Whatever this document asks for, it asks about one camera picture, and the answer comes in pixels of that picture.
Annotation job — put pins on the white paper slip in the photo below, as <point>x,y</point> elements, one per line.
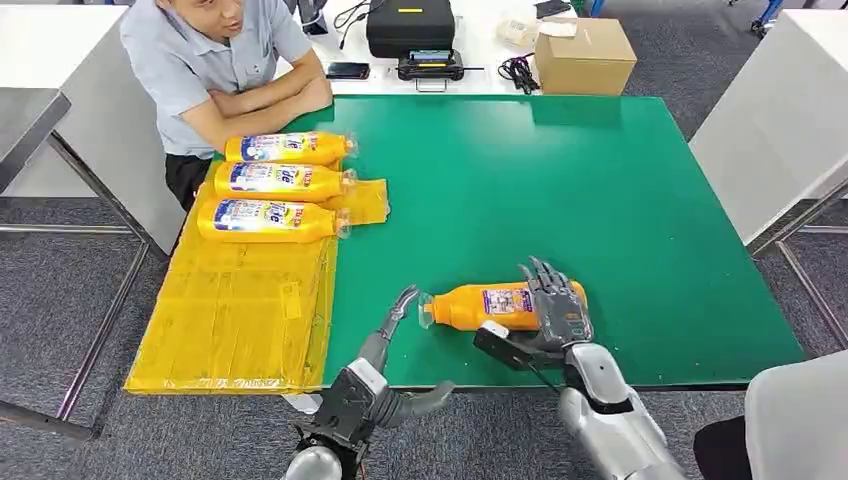
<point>558,30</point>

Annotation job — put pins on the yellow plastic sheet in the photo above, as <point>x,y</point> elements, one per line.
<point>232,318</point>

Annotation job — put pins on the green table mat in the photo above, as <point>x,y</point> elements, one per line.
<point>530,199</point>

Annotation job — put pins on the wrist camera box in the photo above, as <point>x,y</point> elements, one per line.
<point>344,404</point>
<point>503,351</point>

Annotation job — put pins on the black carry case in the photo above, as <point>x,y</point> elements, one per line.
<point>411,30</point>

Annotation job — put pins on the brown cardboard box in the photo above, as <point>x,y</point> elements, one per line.
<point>586,60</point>

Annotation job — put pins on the steel table frame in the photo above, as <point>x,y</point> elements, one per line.
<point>66,229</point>
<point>825,230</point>

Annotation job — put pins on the black smartphone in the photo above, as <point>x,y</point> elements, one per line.
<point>348,71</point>

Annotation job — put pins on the black handheld controller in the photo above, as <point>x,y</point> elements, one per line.
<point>430,66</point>

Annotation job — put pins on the person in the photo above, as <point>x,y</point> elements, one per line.
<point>802,424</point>
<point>192,73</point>

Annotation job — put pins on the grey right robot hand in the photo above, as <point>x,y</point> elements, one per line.
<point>560,314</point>

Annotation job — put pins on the black device stand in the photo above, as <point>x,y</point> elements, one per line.
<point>312,16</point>

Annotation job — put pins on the blue metal frame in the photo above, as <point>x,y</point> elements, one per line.
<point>767,16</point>

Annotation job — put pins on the black pouch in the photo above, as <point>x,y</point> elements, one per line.
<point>553,8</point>

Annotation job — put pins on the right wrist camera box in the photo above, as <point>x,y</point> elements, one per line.
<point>503,351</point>

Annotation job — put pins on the orange detergent bottle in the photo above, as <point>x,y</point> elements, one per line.
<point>285,149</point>
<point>278,180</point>
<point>464,308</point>
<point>265,222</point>

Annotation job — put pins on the grey desk top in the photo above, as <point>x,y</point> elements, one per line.
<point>26,122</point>

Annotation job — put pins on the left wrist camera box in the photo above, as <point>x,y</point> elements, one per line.
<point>344,404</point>

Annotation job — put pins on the white table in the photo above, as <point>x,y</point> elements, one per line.
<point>762,132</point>
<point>106,146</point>
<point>477,40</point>

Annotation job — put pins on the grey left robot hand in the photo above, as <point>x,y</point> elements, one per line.
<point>378,348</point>

